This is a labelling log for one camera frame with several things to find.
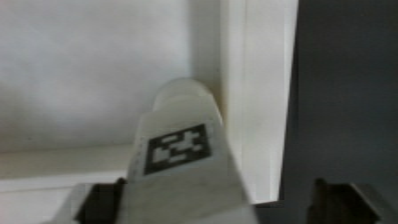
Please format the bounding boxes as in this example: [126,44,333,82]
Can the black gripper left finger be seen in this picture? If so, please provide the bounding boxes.
[59,178,126,224]

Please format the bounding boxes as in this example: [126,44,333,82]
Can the white table leg with tag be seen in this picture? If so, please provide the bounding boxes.
[116,78,258,224]

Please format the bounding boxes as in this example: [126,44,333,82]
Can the white square tabletop panel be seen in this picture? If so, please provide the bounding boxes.
[0,0,299,224]

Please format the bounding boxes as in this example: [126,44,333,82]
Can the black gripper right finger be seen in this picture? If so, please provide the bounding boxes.
[308,178,393,224]

